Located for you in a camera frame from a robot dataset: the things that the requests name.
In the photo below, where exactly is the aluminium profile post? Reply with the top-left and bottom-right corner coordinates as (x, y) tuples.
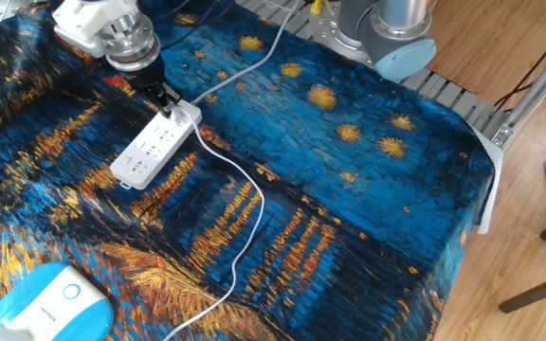
(490, 28), (546, 152)

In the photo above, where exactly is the starry night painting tablecloth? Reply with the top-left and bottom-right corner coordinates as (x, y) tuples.
(0, 0), (496, 341)

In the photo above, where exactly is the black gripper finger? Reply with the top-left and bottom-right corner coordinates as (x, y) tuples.
(147, 86), (173, 119)
(162, 82), (183, 106)

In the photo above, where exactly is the blue white desk lamp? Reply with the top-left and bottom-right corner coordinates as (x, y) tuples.
(0, 261), (115, 341)

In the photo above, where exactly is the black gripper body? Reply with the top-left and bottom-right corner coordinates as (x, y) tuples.
(128, 59), (168, 94)

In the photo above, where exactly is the white lamp power cord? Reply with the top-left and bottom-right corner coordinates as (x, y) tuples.
(162, 104), (265, 341)

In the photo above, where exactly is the black floor cable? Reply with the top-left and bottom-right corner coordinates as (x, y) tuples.
(493, 16), (546, 113)

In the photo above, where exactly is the white wrist mount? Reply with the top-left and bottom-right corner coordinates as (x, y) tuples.
(52, 0), (140, 59)

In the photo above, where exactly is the white power strip cable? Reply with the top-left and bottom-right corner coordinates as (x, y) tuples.
(191, 0), (301, 106)

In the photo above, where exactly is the silver robot mounting plate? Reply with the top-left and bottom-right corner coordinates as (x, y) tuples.
(308, 0), (378, 67)

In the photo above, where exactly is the white power strip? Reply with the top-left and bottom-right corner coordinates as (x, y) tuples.
(110, 99), (203, 190)

